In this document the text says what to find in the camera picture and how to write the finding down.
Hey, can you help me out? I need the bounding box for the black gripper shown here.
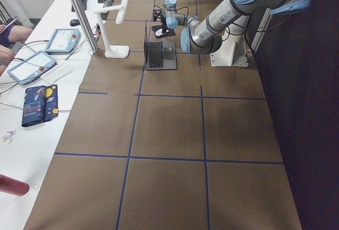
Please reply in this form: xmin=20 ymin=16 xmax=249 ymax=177
xmin=162 ymin=21 xmax=168 ymax=33

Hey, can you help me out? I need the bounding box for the white computer mouse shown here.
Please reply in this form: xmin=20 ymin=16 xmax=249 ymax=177
xmin=155 ymin=29 xmax=167 ymax=37

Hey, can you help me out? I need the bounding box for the black mouse pad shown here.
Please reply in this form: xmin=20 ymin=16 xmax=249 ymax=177
xmin=151 ymin=25 xmax=176 ymax=39

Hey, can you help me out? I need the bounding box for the silver grey laptop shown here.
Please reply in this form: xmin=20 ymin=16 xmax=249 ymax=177
xmin=143 ymin=19 xmax=177 ymax=71

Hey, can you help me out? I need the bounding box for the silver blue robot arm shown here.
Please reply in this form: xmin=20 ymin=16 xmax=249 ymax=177
xmin=181 ymin=0 xmax=311 ymax=54
xmin=160 ymin=0 xmax=201 ymax=30

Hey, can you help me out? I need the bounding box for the white desk lamp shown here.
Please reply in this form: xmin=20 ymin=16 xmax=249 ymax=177
xmin=93 ymin=0 xmax=130 ymax=59

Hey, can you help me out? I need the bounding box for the black computer mouse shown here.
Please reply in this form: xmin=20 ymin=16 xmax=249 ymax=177
xmin=69 ymin=19 xmax=80 ymax=26

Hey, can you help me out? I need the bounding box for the far teach pendant tablet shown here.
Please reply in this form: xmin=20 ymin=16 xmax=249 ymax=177
xmin=44 ymin=29 xmax=80 ymax=54

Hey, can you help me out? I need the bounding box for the teach pendant tablet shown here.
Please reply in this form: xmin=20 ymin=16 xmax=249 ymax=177
xmin=7 ymin=50 xmax=57 ymax=85
xmin=44 ymin=29 xmax=80 ymax=54

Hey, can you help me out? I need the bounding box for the navy space print pouch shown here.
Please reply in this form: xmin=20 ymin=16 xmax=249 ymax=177
xmin=21 ymin=84 xmax=59 ymax=127

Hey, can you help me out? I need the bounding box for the near teach pendant tablet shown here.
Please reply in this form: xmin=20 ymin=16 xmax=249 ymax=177
xmin=7 ymin=50 xmax=57 ymax=85

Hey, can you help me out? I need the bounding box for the seated person's leg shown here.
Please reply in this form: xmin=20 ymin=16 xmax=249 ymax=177
xmin=1 ymin=23 xmax=33 ymax=75

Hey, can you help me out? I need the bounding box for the clear plastic piece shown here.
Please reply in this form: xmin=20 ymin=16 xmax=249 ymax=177
xmin=1 ymin=130 xmax=16 ymax=145

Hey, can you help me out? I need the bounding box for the red cylindrical bottle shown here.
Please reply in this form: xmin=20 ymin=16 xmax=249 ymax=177
xmin=0 ymin=174 xmax=30 ymax=196

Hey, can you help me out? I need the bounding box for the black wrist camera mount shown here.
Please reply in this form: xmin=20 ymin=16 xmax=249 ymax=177
xmin=152 ymin=9 xmax=162 ymax=22

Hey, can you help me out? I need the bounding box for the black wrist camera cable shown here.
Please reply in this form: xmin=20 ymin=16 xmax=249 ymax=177
xmin=153 ymin=5 xmax=190 ymax=16

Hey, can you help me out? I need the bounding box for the aluminium frame post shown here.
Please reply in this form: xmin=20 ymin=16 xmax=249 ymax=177
xmin=70 ymin=0 xmax=98 ymax=54

